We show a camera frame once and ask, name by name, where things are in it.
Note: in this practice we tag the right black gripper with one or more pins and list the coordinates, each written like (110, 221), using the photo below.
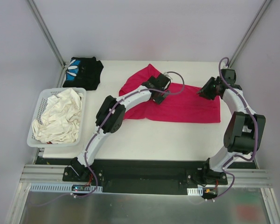
(206, 88)

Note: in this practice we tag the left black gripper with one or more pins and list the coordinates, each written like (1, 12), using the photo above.
(160, 94)

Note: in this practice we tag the pink t shirt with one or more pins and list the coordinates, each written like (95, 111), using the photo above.
(186, 107)

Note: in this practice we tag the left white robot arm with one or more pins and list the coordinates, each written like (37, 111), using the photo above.
(110, 118)

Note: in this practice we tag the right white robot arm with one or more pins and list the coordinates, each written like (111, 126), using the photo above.
(244, 132)

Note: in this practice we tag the black folded t shirt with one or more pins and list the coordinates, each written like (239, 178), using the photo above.
(83, 72)

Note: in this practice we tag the cream t shirt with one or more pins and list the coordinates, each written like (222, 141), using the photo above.
(60, 120)

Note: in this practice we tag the white plastic laundry basket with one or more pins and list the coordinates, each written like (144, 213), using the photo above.
(39, 109)

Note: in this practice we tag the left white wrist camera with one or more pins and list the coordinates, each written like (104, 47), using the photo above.
(168, 75)

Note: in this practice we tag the right aluminium frame post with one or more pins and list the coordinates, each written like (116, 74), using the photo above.
(250, 30)

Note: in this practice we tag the aluminium frame post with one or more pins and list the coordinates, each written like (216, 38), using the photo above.
(250, 30)
(45, 31)

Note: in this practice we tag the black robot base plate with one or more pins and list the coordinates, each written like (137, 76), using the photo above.
(144, 177)

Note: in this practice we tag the right white cable duct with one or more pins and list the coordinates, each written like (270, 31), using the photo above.
(195, 191)

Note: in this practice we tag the white cable duct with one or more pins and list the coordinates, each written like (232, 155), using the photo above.
(195, 191)
(64, 188)

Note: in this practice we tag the left aluminium frame post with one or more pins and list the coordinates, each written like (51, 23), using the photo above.
(45, 31)

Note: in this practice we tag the left white cable duct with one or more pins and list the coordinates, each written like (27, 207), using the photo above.
(64, 188)

